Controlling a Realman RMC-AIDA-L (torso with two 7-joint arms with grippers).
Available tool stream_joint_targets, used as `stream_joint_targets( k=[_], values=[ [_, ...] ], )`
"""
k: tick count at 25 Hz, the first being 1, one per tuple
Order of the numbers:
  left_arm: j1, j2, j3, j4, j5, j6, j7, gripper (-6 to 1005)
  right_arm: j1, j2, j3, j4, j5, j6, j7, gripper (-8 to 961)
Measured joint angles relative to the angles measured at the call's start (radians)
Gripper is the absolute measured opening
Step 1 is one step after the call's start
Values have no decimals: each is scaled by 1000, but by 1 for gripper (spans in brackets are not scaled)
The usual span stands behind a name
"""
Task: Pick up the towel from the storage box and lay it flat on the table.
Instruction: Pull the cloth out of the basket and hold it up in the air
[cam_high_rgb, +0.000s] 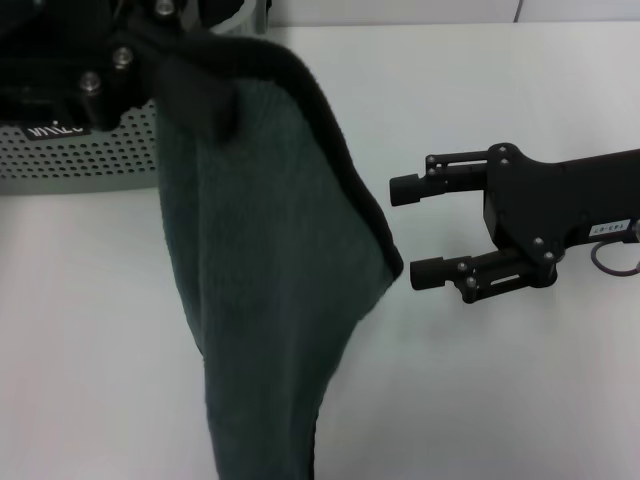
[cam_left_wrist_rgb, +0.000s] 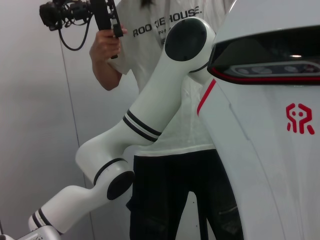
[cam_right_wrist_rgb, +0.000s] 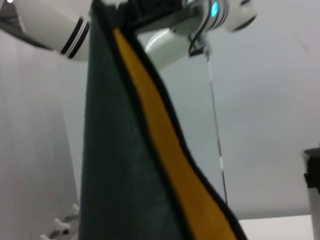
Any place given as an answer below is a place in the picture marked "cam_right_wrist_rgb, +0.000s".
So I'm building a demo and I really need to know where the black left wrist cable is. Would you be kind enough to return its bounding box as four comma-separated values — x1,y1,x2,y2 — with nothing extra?
188,32,212,60

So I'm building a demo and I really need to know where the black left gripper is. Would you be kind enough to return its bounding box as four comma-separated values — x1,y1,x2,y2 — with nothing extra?
117,0,187,28

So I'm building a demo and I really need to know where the thin grey white cord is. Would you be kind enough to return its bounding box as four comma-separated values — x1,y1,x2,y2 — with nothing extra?
206,56,229,205

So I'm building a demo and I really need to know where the green perforated plastic storage box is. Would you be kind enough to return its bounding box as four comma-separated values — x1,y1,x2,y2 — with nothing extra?
302,147,320,240

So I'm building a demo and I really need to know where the white wall hook rack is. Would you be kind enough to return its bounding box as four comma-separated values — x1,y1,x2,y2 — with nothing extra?
39,203,81,240

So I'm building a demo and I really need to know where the dark green yellow-backed towel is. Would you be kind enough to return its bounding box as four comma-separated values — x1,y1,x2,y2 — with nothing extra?
79,0,248,240

